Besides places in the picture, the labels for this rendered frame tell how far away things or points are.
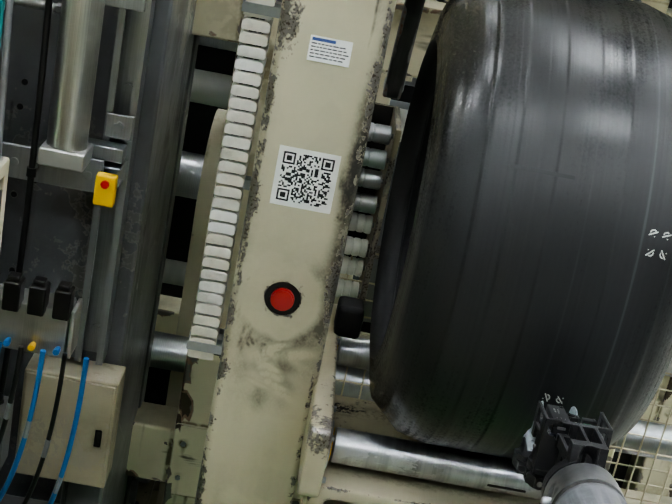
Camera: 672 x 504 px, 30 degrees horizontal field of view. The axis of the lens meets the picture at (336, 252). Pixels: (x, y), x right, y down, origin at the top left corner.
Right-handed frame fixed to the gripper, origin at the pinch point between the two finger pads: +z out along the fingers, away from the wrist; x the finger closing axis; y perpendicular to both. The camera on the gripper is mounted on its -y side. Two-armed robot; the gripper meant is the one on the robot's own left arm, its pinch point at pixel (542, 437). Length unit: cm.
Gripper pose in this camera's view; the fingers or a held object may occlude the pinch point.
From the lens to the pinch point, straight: 145.8
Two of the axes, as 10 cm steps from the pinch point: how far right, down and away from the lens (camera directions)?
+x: -9.8, -1.8, -0.4
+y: 1.9, -9.5, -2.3
